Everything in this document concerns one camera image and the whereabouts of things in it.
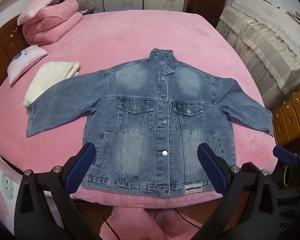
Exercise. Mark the blue denim jacket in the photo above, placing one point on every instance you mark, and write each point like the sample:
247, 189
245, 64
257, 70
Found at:
140, 105

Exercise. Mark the small printed pink pillow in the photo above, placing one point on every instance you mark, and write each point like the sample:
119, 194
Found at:
25, 60

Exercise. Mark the folded pink quilt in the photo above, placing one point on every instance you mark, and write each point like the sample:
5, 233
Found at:
52, 22

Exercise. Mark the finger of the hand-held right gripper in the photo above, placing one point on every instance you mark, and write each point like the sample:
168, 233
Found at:
285, 155

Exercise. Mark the folded white cloth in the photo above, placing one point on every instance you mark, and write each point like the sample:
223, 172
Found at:
47, 77

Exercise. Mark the brown wooden headboard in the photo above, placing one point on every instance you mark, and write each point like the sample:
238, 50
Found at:
5, 42

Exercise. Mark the cartoon-print pink panel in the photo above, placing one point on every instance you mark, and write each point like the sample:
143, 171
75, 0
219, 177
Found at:
2, 187

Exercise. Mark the wooden drawer cabinet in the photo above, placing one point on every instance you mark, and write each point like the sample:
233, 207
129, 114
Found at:
290, 120

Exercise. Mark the cream lace-covered furniture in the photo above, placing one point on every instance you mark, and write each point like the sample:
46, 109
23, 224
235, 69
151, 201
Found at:
260, 42

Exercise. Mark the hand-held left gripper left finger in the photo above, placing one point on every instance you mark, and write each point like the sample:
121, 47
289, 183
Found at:
83, 165

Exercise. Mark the pink plush cloth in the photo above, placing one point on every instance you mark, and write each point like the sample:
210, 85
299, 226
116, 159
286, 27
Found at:
145, 222

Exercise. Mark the white wall shelf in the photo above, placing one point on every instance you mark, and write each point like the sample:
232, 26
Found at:
12, 3

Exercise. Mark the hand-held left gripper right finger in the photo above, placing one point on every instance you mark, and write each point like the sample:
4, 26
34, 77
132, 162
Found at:
212, 170

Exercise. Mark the pink plush bed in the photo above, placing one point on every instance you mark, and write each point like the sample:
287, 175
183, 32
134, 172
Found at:
115, 35

